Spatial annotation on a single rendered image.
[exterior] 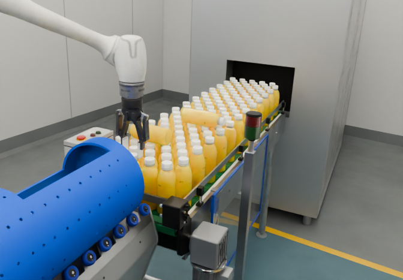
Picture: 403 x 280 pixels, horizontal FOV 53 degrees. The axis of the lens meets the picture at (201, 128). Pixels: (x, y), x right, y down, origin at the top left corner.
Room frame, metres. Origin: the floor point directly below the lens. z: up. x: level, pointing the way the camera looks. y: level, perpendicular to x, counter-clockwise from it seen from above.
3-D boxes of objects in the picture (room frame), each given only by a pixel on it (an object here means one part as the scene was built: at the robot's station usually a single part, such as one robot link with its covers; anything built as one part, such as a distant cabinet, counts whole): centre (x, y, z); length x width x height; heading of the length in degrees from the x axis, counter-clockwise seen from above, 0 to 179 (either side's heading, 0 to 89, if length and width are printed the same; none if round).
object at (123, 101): (1.39, 0.25, 1.28); 0.08 x 0.07 x 0.09; 67
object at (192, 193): (2.01, -0.25, 0.96); 1.60 x 0.01 x 0.03; 157
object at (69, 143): (1.58, 0.47, 1.05); 0.20 x 0.10 x 0.10; 157
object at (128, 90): (1.39, 0.25, 1.36); 0.09 x 0.09 x 0.06
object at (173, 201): (1.24, 0.08, 0.95); 0.10 x 0.07 x 0.10; 67
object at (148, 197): (1.35, 0.25, 0.96); 0.40 x 0.01 x 0.03; 67
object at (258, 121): (1.48, -0.20, 1.23); 0.06 x 0.06 x 0.04
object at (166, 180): (1.34, 0.12, 0.99); 0.07 x 0.07 x 0.19
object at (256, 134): (1.48, -0.20, 1.18); 0.06 x 0.06 x 0.05
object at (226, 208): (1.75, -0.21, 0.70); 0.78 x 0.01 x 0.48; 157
